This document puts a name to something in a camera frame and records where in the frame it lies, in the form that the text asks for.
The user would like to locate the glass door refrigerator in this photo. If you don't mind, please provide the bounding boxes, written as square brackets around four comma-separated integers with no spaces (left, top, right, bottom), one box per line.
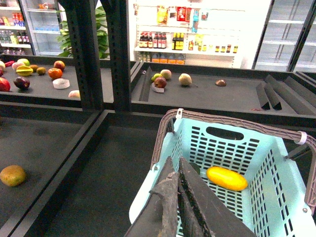
[252,0,316,72]

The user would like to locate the green brown mango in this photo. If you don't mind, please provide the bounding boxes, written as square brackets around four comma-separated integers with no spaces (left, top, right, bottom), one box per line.
[0,165,27,187]

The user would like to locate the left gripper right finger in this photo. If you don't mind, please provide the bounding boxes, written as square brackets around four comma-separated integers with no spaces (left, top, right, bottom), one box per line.
[178,158,255,237]

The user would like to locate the green potted plant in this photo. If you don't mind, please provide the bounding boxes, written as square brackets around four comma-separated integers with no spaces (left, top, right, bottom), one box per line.
[57,2,110,59]

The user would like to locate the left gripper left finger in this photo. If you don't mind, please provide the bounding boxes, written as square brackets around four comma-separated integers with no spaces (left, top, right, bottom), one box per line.
[125,157,178,237]

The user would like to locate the white grocery shelf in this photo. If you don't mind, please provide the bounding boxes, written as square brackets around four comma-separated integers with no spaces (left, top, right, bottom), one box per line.
[128,0,271,69]

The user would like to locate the yellow mango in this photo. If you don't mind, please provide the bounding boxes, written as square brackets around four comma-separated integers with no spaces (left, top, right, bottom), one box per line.
[206,166,248,191]

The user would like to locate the dark green avocado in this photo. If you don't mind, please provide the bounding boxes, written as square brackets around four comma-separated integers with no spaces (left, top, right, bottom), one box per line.
[190,162,200,175]

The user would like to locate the black metal shelf post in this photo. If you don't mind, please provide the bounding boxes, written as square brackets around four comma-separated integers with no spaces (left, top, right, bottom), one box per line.
[60,0,131,112]

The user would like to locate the light blue plastic basket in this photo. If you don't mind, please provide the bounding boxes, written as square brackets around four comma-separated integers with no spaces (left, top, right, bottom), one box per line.
[129,109,316,237]

